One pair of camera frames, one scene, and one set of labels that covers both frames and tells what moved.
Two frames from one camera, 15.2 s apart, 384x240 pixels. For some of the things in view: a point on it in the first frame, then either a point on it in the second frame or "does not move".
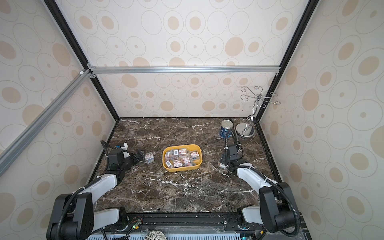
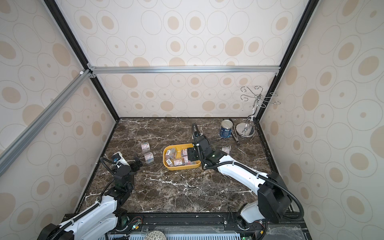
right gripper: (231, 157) -> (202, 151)
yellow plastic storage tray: (181, 157) does not move
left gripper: (137, 159) -> (136, 167)
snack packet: (149, 157) does not move
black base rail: (181, 223) does not move
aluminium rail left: (9, 153) does not move
